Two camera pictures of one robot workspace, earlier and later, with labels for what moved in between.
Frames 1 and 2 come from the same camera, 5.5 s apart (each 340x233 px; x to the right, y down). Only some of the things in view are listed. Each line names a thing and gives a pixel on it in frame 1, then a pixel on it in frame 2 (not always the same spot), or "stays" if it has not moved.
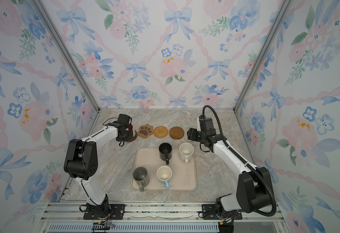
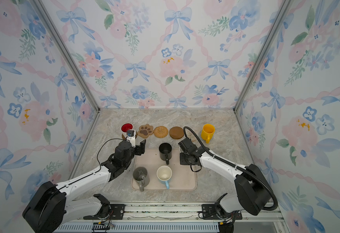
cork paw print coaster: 145,130 stays
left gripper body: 129,135 → 125,166
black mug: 165,151 stays
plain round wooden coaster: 176,132 stays
